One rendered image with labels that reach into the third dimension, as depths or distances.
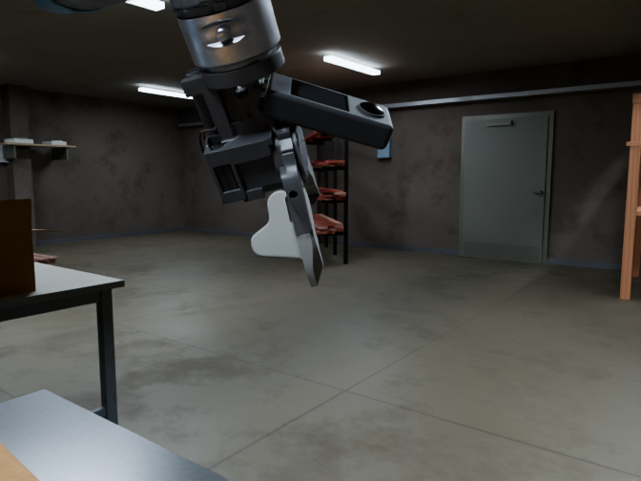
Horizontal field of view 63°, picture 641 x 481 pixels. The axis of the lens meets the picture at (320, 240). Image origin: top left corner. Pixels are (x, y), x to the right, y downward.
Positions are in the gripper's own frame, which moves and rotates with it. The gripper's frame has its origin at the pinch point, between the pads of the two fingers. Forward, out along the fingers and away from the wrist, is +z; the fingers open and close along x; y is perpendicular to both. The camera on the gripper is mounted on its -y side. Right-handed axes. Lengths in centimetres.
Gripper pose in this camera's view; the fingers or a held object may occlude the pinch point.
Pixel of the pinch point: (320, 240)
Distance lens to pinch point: 55.2
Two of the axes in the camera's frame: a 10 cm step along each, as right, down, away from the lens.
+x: 0.3, 5.8, -8.2
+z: 2.4, 7.9, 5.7
